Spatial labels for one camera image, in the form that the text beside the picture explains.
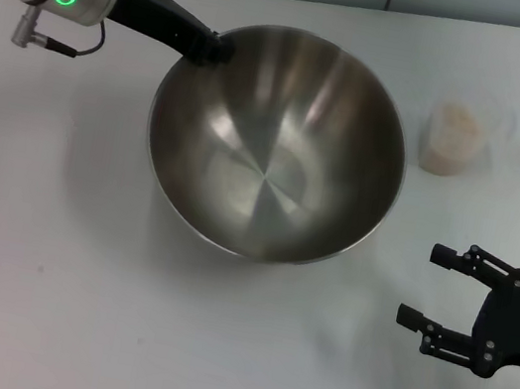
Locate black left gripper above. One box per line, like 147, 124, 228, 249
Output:
98, 0, 245, 72

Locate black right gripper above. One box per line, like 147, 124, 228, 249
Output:
389, 233, 520, 386

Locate stainless steel mixing bowl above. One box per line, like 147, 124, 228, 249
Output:
127, 5, 426, 283

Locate clear plastic measuring cup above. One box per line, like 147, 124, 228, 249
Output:
413, 85, 520, 188

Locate white rice grains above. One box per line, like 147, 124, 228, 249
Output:
420, 98, 487, 181

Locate left arm connector cable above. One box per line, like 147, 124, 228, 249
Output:
9, 4, 109, 62

